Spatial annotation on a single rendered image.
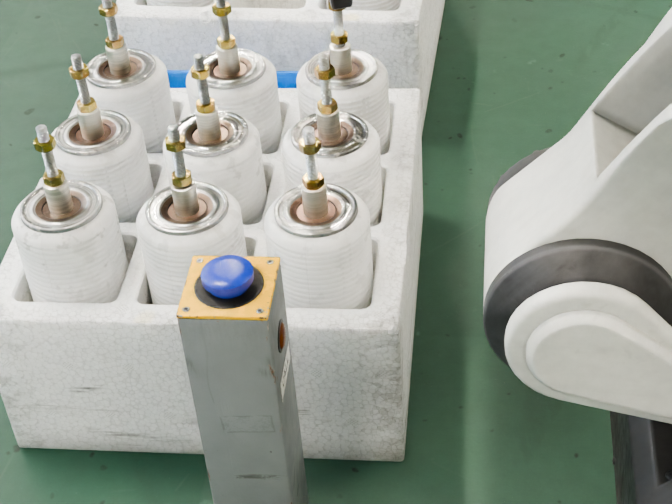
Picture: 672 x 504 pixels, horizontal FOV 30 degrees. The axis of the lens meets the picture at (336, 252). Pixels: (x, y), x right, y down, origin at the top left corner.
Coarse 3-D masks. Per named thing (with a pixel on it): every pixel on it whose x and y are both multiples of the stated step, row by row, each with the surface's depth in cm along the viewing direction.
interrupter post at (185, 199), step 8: (192, 184) 112; (176, 192) 111; (184, 192) 111; (192, 192) 112; (176, 200) 112; (184, 200) 112; (192, 200) 112; (176, 208) 113; (184, 208) 112; (192, 208) 113; (184, 216) 113
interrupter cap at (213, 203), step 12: (168, 192) 116; (204, 192) 115; (216, 192) 115; (156, 204) 114; (168, 204) 114; (204, 204) 114; (216, 204) 114; (228, 204) 114; (156, 216) 113; (168, 216) 113; (180, 216) 113; (192, 216) 113; (204, 216) 113; (216, 216) 112; (156, 228) 112; (168, 228) 111; (180, 228) 111; (192, 228) 111; (204, 228) 111
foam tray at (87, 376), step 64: (384, 192) 126; (128, 256) 125; (256, 256) 119; (384, 256) 118; (0, 320) 115; (64, 320) 114; (128, 320) 114; (320, 320) 112; (384, 320) 111; (0, 384) 120; (64, 384) 119; (128, 384) 119; (320, 384) 116; (384, 384) 115; (64, 448) 126; (128, 448) 125; (192, 448) 124; (320, 448) 122; (384, 448) 121
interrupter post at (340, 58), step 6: (348, 42) 129; (330, 48) 128; (336, 48) 128; (342, 48) 128; (348, 48) 128; (330, 54) 129; (336, 54) 128; (342, 54) 128; (348, 54) 128; (330, 60) 129; (336, 60) 128; (342, 60) 128; (348, 60) 129; (336, 66) 129; (342, 66) 129; (348, 66) 129; (336, 72) 129; (342, 72) 129; (348, 72) 130
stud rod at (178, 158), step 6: (168, 126) 108; (174, 126) 108; (168, 132) 108; (174, 132) 108; (174, 138) 108; (180, 138) 109; (174, 156) 110; (180, 156) 110; (174, 162) 110; (180, 162) 110; (174, 168) 111; (180, 168) 110; (180, 174) 111
